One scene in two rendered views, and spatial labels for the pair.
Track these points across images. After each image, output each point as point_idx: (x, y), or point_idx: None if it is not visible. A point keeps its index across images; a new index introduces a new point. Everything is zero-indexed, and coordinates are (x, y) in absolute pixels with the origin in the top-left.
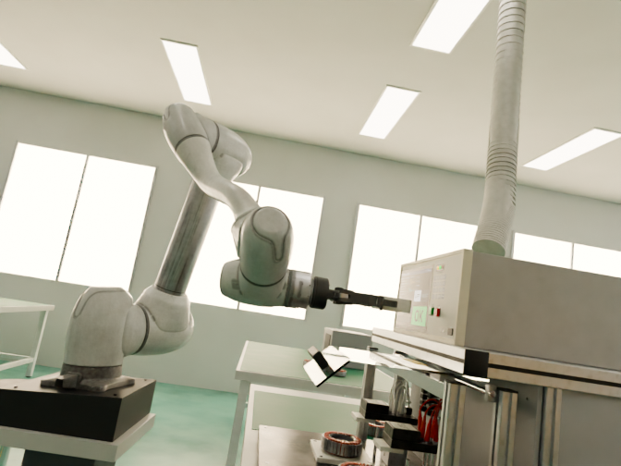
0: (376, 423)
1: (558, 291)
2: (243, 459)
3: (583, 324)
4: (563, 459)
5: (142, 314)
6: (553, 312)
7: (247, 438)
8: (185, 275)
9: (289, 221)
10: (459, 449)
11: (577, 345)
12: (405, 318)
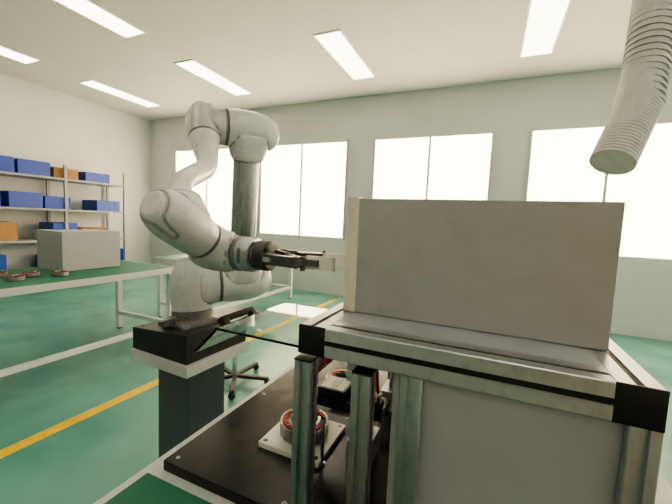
0: None
1: (482, 236)
2: (262, 386)
3: (525, 280)
4: (431, 465)
5: (217, 273)
6: (473, 265)
7: (291, 366)
8: None
9: (170, 200)
10: (307, 429)
11: (512, 310)
12: None
